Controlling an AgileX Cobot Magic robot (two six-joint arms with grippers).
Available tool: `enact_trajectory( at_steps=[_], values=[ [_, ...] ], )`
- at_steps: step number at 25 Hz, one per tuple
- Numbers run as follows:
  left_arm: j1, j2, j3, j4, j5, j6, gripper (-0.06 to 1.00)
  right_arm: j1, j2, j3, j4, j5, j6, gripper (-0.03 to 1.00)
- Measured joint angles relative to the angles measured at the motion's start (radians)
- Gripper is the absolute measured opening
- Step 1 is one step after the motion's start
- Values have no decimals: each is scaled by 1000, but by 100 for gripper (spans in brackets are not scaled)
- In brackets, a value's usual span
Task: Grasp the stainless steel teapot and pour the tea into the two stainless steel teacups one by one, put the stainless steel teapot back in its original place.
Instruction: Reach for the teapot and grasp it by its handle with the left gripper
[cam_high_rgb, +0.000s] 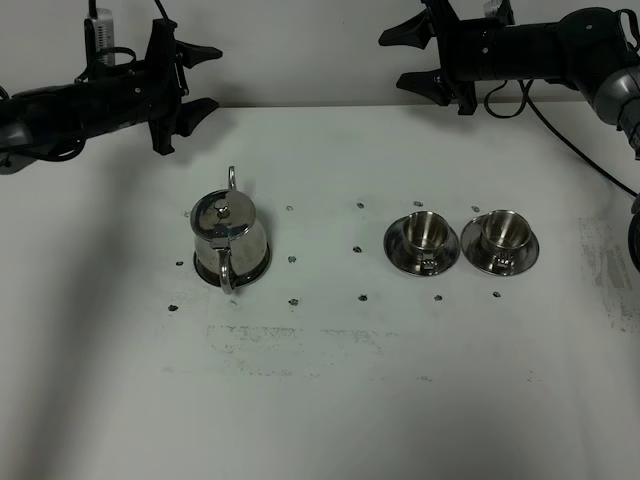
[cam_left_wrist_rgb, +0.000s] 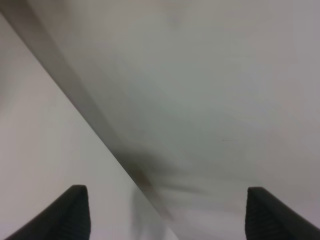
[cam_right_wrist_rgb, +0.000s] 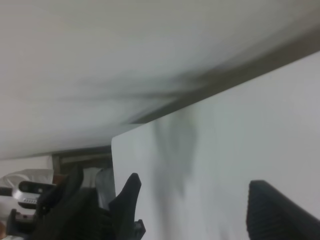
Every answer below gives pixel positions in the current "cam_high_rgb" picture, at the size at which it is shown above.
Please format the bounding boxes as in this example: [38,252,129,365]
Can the left steel teacup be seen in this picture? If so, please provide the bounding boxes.
[401,211,451,276]

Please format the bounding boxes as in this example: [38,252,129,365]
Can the right steel saucer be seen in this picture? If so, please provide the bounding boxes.
[460,213,540,277]

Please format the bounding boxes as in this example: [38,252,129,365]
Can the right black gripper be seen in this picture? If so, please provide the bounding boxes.
[378,1,550,115]

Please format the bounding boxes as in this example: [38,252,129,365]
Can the stainless steel teapot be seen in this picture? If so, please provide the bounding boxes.
[190,166,269,294]

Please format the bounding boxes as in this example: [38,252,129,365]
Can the round steel teapot coaster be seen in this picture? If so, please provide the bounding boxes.
[193,245,271,288]

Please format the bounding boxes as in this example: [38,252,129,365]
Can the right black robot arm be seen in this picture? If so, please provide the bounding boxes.
[379,1,639,151]

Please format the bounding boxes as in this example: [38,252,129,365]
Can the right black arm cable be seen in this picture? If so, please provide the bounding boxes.
[483,79,640,199]

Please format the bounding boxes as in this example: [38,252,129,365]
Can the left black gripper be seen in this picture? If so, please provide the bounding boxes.
[74,18,223,155]

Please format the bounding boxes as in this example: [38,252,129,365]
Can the right steel teacup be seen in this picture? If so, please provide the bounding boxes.
[480,210,532,275]

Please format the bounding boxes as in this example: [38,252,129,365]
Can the left steel saucer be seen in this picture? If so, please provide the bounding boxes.
[383,215,460,277]

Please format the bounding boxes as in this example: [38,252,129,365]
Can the steel saucer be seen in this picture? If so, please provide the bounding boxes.
[460,213,540,277]
[383,215,460,277]

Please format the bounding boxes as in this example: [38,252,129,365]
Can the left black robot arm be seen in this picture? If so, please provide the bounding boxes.
[1,19,223,175]

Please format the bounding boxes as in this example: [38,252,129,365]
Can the steel teacup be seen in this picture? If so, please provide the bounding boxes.
[401,211,451,276]
[480,210,532,275]

